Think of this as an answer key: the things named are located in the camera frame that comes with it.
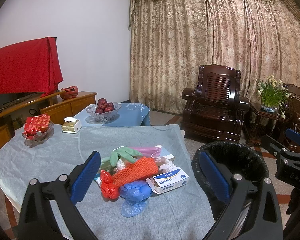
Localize red plastic bag scrap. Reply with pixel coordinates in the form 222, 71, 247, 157
100, 170, 119, 200

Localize blue plastic glove bundle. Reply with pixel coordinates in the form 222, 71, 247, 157
119, 180, 152, 218

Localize green rubber glove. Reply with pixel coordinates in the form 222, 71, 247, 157
99, 146, 143, 171

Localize alcohol wipes box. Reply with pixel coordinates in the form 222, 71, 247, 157
146, 168, 189, 194

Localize white tissue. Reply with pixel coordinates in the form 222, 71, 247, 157
113, 157, 176, 173

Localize pink face mask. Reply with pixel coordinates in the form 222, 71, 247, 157
130, 145, 162, 158

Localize black lined trash bin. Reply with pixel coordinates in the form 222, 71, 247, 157
191, 141, 269, 220

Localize dark wooden side table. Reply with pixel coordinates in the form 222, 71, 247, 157
243, 102, 290, 146

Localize potted narcissus plant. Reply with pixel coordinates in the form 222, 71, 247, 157
257, 75, 293, 113

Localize dark wooden armchair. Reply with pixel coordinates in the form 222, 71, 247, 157
180, 64, 250, 142

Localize small glass dish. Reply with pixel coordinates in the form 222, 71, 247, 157
22, 122, 54, 141

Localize grey-blue tablecloth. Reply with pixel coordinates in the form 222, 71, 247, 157
0, 125, 215, 239

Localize red snack packet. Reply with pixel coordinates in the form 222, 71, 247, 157
23, 114, 50, 137

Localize tissue box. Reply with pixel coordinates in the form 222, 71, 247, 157
62, 117, 82, 134

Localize wooden tv cabinet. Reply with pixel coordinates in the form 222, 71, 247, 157
0, 90, 97, 149

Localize television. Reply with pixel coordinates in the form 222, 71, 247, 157
0, 92, 42, 112

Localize glass fruit bowl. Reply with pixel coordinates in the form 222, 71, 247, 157
86, 102, 122, 122

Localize red apples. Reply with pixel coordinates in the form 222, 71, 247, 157
95, 98, 115, 114

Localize blue embroidered table cover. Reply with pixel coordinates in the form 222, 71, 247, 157
74, 103, 151, 127

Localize red cloth cover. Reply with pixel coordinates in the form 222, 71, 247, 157
0, 37, 63, 96

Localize beige patterned curtain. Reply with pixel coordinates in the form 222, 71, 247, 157
129, 0, 300, 113

